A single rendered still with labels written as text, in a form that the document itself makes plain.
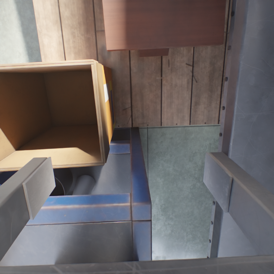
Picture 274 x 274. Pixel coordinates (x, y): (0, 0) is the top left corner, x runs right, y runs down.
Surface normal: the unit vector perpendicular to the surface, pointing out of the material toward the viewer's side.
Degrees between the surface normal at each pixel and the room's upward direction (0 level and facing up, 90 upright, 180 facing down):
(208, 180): 90
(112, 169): 0
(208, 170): 90
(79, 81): 0
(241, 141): 31
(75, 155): 90
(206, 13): 0
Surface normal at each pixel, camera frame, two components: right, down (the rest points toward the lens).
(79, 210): 0.04, 0.29
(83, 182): 0.17, -0.91
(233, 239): -0.48, 0.27
